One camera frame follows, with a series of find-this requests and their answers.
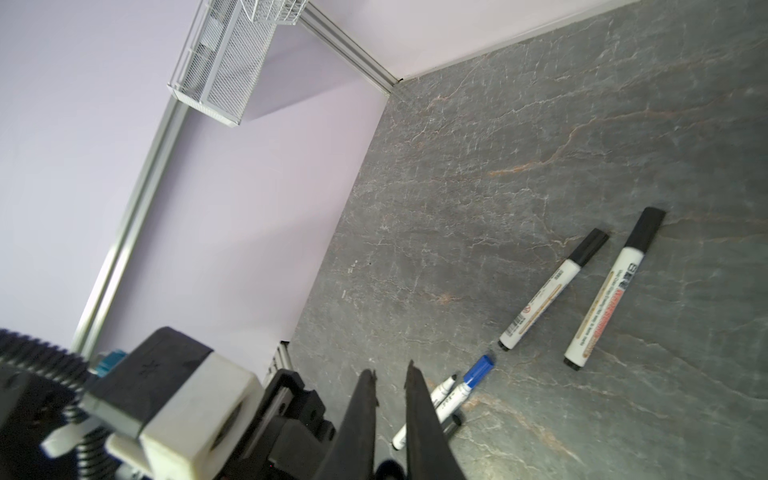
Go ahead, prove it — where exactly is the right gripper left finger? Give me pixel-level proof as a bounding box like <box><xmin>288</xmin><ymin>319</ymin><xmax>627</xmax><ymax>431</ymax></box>
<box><xmin>313</xmin><ymin>369</ymin><xmax>378</xmax><ymax>479</ymax></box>

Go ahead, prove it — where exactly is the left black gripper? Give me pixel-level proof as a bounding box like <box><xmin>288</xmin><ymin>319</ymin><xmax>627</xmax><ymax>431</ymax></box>
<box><xmin>221</xmin><ymin>369</ymin><xmax>336</xmax><ymax>479</ymax></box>

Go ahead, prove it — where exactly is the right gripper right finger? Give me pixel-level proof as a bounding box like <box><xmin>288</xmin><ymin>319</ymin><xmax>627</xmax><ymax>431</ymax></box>
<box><xmin>405</xmin><ymin>360</ymin><xmax>465</xmax><ymax>480</ymax></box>

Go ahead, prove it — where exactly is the white marker pen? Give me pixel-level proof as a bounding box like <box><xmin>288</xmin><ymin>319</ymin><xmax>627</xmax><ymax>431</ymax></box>
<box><xmin>373</xmin><ymin>459</ymin><xmax>408</xmax><ymax>480</ymax></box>
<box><xmin>498</xmin><ymin>228</ymin><xmax>610</xmax><ymax>351</ymax></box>
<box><xmin>392</xmin><ymin>374</ymin><xmax>457</xmax><ymax>451</ymax></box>
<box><xmin>564</xmin><ymin>207</ymin><xmax>667</xmax><ymax>371</ymax></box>

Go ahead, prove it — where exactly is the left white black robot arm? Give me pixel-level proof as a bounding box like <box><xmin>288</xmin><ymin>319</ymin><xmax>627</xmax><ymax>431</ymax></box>
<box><xmin>1</xmin><ymin>366</ymin><xmax>336</xmax><ymax>479</ymax></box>

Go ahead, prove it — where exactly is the blue capped whiteboard marker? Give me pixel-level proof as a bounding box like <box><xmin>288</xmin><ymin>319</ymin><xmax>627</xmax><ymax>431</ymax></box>
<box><xmin>436</xmin><ymin>355</ymin><xmax>495</xmax><ymax>423</ymax></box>

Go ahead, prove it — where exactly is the white mesh square basket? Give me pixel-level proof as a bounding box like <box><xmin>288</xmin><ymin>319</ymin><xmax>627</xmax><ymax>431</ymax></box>
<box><xmin>168</xmin><ymin>0</ymin><xmax>277</xmax><ymax>127</ymax></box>

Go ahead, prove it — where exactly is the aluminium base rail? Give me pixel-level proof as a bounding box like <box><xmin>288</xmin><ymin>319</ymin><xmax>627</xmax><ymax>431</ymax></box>
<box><xmin>264</xmin><ymin>341</ymin><xmax>293</xmax><ymax>386</ymax></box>

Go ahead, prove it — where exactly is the black corrugated left cable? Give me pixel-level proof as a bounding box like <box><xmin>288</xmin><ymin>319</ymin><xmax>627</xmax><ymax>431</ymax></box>
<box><xmin>0</xmin><ymin>328</ymin><xmax>121</xmax><ymax>480</ymax></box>

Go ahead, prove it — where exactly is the aluminium frame profile left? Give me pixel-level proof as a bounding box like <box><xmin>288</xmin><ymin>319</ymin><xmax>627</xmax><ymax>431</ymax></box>
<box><xmin>71</xmin><ymin>97</ymin><xmax>188</xmax><ymax>359</ymax></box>

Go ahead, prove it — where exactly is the aluminium frame profile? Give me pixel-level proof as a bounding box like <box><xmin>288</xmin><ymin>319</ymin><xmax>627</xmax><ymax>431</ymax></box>
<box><xmin>299</xmin><ymin>1</ymin><xmax>624</xmax><ymax>93</ymax></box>
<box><xmin>71</xmin><ymin>97</ymin><xmax>188</xmax><ymax>359</ymax></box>

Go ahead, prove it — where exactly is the aluminium frame profile back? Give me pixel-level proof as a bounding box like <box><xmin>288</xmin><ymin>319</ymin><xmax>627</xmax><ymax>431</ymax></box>
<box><xmin>299</xmin><ymin>1</ymin><xmax>624</xmax><ymax>93</ymax></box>

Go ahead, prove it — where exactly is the white wire long basket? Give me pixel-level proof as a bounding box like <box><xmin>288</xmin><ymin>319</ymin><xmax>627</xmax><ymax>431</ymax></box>
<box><xmin>240</xmin><ymin>0</ymin><xmax>308</xmax><ymax>25</ymax></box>

